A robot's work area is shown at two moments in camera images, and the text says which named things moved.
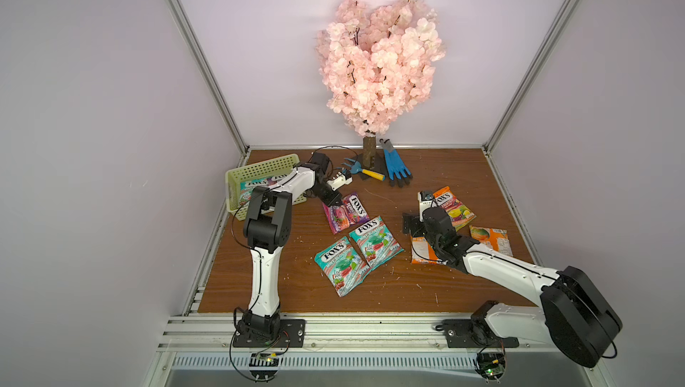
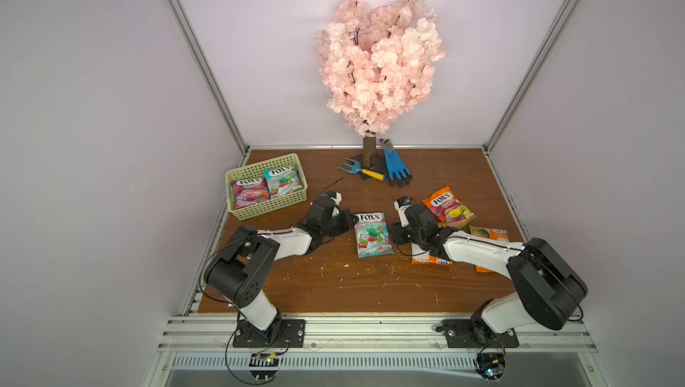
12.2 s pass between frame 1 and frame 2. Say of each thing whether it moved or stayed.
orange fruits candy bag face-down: stayed
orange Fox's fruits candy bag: stayed
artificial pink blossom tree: stayed
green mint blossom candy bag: moved
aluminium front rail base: stayed
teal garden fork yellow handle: stayed
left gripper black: moved
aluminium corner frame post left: stayed
